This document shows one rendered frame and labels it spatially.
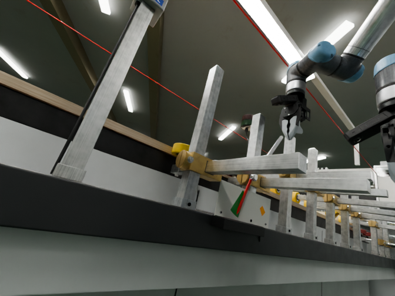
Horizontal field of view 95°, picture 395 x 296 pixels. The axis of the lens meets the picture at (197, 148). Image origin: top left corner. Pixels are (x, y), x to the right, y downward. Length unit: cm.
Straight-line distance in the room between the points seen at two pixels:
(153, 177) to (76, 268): 34
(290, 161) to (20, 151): 60
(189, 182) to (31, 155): 40
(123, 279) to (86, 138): 29
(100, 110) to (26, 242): 25
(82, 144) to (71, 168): 5
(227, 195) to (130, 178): 31
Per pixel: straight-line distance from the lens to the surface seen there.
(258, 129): 72
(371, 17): 94
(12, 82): 64
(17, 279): 44
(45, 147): 61
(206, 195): 79
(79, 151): 39
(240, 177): 65
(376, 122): 67
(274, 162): 37
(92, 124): 40
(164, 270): 51
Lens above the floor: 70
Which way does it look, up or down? 19 degrees up
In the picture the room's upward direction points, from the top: 14 degrees clockwise
